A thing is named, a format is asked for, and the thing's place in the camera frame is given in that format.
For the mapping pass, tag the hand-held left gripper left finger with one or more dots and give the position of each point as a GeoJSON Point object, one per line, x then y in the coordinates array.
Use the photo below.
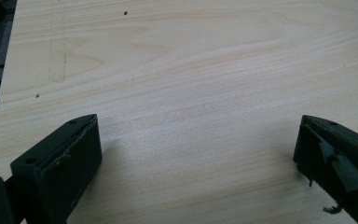
{"type": "Point", "coordinates": [59, 168]}

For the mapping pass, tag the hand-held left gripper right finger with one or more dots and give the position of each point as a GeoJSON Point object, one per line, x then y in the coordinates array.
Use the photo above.
{"type": "Point", "coordinates": [338, 155]}

